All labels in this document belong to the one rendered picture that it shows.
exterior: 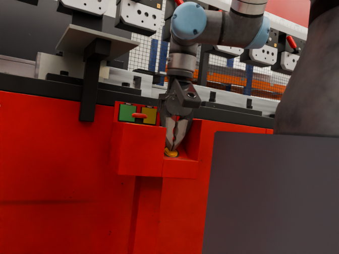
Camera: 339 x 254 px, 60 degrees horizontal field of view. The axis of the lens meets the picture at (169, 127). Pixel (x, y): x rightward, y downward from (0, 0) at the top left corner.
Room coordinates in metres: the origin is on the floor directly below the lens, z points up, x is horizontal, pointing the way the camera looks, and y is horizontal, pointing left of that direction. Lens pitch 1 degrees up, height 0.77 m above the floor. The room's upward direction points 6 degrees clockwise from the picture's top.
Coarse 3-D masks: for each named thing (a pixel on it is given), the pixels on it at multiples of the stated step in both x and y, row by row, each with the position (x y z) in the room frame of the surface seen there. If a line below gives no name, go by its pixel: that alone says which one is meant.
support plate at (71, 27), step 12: (72, 24) 0.69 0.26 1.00; (72, 36) 0.76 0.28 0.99; (84, 36) 0.74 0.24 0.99; (96, 36) 0.73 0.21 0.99; (108, 36) 0.73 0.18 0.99; (60, 48) 0.90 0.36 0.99; (72, 48) 0.88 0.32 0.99; (84, 48) 0.87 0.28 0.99; (120, 48) 0.82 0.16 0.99; (132, 48) 0.81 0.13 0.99; (108, 60) 0.99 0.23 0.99
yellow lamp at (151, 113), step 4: (144, 108) 0.84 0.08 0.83; (148, 108) 0.84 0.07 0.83; (152, 108) 0.84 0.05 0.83; (144, 112) 0.84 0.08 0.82; (148, 112) 0.84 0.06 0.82; (152, 112) 0.84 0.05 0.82; (148, 116) 0.84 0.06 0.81; (152, 116) 0.85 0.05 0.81; (144, 120) 0.84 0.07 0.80; (148, 120) 0.84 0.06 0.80; (152, 120) 0.85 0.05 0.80
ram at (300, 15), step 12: (204, 0) 1.14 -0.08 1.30; (216, 0) 1.17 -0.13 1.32; (276, 0) 1.32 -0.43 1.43; (288, 0) 1.36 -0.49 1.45; (300, 0) 1.40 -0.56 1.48; (276, 12) 1.33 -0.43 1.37; (288, 12) 1.36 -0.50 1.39; (300, 12) 1.40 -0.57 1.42; (276, 24) 1.33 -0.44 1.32; (300, 24) 1.41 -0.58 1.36; (300, 36) 1.41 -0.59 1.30
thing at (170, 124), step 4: (168, 120) 0.76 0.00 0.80; (172, 120) 0.76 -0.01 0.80; (168, 124) 0.76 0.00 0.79; (172, 124) 0.76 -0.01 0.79; (168, 128) 0.76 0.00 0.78; (172, 128) 0.76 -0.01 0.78; (168, 132) 0.76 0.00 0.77; (172, 132) 0.77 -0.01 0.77; (168, 136) 0.76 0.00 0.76; (172, 136) 0.77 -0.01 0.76; (168, 140) 0.77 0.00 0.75; (172, 140) 0.77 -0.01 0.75; (168, 144) 0.77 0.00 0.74; (172, 144) 0.77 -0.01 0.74; (168, 148) 0.78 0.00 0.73
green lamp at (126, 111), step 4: (120, 108) 0.81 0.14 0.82; (124, 108) 0.82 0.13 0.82; (128, 108) 0.82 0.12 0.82; (132, 108) 0.82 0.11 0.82; (120, 112) 0.81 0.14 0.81; (124, 112) 0.82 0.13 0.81; (128, 112) 0.82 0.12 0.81; (132, 112) 0.82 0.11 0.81; (120, 116) 0.81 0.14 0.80; (124, 116) 0.82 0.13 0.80; (128, 116) 0.82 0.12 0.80; (124, 120) 0.82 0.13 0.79; (128, 120) 0.82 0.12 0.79; (132, 120) 0.83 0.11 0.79
